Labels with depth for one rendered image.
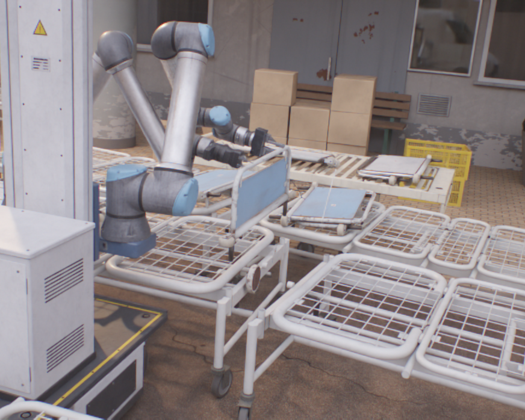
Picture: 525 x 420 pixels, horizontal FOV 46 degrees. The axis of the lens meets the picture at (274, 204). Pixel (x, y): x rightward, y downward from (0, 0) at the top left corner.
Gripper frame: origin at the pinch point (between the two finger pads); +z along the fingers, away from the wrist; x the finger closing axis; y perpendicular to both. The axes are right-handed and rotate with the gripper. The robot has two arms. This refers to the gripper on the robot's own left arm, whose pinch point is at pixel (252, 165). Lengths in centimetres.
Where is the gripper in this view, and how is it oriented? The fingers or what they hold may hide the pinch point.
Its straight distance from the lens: 254.2
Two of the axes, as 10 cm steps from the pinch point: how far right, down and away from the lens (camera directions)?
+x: -2.4, 9.2, 3.2
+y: 3.2, -2.4, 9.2
